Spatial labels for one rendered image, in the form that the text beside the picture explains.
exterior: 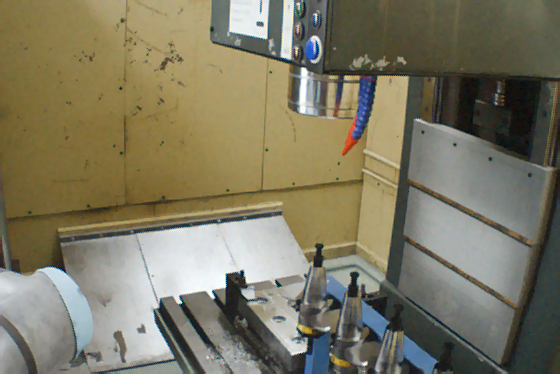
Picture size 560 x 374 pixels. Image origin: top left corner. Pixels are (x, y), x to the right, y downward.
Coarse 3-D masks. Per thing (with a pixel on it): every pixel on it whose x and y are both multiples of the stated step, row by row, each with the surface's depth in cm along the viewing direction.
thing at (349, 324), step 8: (344, 296) 89; (352, 296) 88; (360, 296) 89; (344, 304) 89; (352, 304) 88; (360, 304) 89; (344, 312) 89; (352, 312) 88; (360, 312) 89; (344, 320) 89; (352, 320) 89; (360, 320) 89; (336, 328) 91; (344, 328) 89; (352, 328) 89; (360, 328) 90; (344, 336) 90; (352, 336) 89
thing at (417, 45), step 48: (336, 0) 73; (384, 0) 76; (432, 0) 79; (480, 0) 83; (528, 0) 88; (240, 48) 101; (336, 48) 75; (384, 48) 78; (432, 48) 82; (480, 48) 86; (528, 48) 91
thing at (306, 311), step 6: (300, 294) 102; (300, 300) 101; (330, 300) 101; (300, 306) 99; (306, 306) 98; (312, 306) 98; (318, 306) 98; (324, 306) 98; (330, 306) 99; (300, 312) 101; (306, 312) 99; (312, 312) 98; (318, 312) 98; (324, 312) 98; (306, 318) 99
